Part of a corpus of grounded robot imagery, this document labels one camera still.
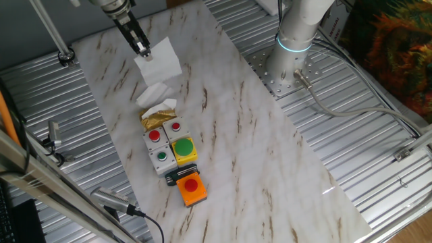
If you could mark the small silver camera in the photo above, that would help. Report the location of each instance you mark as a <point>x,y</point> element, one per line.
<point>54,133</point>

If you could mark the grey box small red button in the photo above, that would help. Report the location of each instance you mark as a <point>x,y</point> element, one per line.
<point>176,127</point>

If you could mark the aluminium profile with bracket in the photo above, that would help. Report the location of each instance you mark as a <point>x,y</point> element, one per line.
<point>410,148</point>

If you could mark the black flat device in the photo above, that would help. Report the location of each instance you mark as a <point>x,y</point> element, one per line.
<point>30,222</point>

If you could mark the marble pattern table mat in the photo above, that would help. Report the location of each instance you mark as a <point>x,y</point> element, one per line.
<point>253,152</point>

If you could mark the black keyboard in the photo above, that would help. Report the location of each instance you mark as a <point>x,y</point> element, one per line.
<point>6,216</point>

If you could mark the orange tube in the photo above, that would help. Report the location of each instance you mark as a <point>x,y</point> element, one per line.
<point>7,121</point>

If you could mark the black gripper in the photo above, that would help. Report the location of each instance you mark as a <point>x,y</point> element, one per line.
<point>130,30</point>

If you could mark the camera clamp stand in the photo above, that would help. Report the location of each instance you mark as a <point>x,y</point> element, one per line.
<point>59,157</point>

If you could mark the grey box red mushroom button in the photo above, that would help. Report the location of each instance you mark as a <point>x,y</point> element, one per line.
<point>154,136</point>

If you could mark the orange box red button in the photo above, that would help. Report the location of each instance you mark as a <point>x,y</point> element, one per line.
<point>191,187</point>

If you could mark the colourful patterned cloth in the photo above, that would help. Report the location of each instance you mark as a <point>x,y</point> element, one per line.
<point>395,50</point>

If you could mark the silver robot mounting plate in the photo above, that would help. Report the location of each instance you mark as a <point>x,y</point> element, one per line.
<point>260,67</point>

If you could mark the aluminium camera pole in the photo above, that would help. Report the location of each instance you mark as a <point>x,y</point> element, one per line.
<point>50,30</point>

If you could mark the aluminium frame beam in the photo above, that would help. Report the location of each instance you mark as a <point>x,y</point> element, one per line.
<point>50,185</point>

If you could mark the grey box green button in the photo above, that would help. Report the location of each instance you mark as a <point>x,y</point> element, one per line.
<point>162,157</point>

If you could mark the white printed cardboard box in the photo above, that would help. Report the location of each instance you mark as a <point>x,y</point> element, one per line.
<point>334,23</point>

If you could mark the yellow box green mushroom button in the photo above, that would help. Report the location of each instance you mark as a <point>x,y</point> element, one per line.
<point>184,148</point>

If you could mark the black hex key set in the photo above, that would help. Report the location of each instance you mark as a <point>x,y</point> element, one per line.
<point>173,173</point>

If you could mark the gold tissue pack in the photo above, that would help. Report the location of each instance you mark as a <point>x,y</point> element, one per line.
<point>157,119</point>

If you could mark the large silver camera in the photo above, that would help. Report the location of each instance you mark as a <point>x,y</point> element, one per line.
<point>109,200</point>

